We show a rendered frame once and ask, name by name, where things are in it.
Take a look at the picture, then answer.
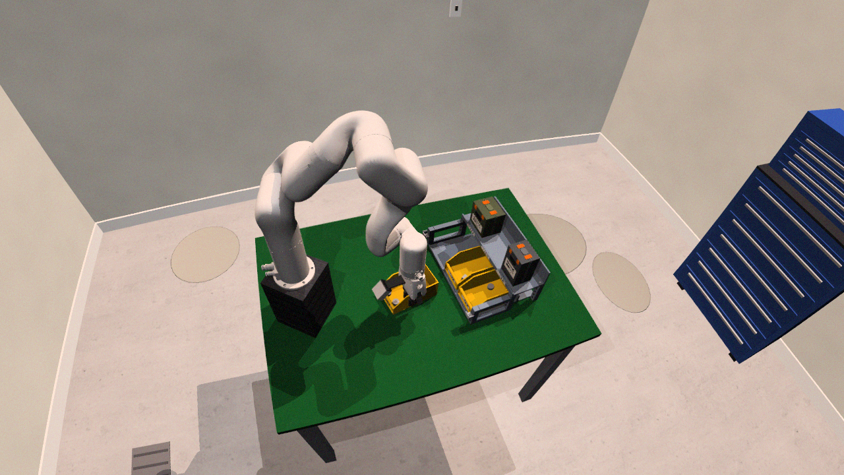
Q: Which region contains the dark grey tool case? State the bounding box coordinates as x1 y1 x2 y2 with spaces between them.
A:
501 240 540 286

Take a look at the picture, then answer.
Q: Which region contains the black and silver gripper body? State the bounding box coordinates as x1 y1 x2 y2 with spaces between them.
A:
398 268 426 300

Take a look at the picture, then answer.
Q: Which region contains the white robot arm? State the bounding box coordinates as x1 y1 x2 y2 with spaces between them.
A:
255 111 428 301

